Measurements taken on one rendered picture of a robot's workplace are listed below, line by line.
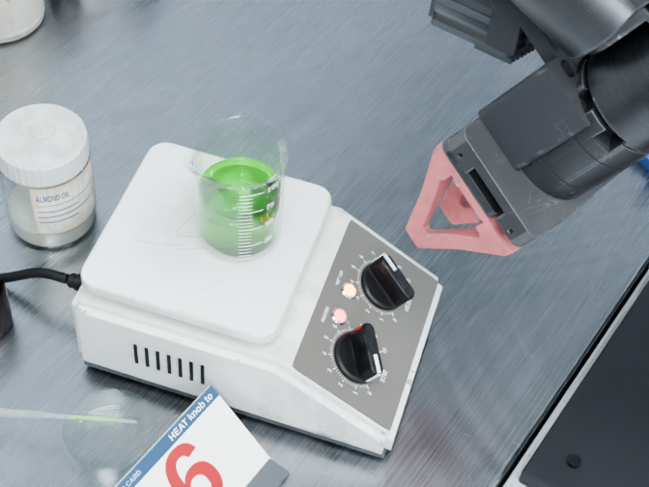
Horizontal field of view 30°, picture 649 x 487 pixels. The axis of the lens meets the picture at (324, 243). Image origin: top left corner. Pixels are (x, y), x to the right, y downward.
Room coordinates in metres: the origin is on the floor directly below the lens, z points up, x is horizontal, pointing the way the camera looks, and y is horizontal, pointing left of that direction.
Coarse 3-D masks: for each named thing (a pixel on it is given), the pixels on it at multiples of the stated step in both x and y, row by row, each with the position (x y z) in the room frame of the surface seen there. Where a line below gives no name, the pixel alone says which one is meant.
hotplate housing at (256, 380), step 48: (336, 240) 0.47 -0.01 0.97; (384, 240) 0.49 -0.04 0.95; (96, 336) 0.39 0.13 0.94; (144, 336) 0.39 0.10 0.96; (192, 336) 0.39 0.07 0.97; (288, 336) 0.39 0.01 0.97; (192, 384) 0.38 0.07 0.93; (240, 384) 0.37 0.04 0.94; (288, 384) 0.37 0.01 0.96; (336, 432) 0.36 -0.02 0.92; (384, 432) 0.36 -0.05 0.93
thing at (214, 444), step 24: (216, 408) 0.36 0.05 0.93; (192, 432) 0.34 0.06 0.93; (216, 432) 0.35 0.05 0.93; (240, 432) 0.35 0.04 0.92; (168, 456) 0.33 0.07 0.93; (192, 456) 0.33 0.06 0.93; (216, 456) 0.34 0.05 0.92; (240, 456) 0.34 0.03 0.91; (144, 480) 0.31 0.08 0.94; (168, 480) 0.31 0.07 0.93; (192, 480) 0.32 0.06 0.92; (216, 480) 0.32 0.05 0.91
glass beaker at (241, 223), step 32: (224, 128) 0.47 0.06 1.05; (256, 128) 0.47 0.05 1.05; (192, 160) 0.44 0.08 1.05; (288, 160) 0.45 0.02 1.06; (224, 192) 0.43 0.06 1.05; (256, 192) 0.43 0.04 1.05; (224, 224) 0.43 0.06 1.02; (256, 224) 0.43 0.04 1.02; (224, 256) 0.43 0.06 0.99; (256, 256) 0.43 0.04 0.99
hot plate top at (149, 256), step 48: (144, 192) 0.47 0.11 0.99; (192, 192) 0.48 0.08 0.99; (288, 192) 0.48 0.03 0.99; (144, 240) 0.44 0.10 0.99; (192, 240) 0.44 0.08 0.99; (288, 240) 0.45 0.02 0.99; (96, 288) 0.40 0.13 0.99; (144, 288) 0.40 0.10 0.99; (192, 288) 0.41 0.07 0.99; (240, 288) 0.41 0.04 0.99; (288, 288) 0.41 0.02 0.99; (240, 336) 0.38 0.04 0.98
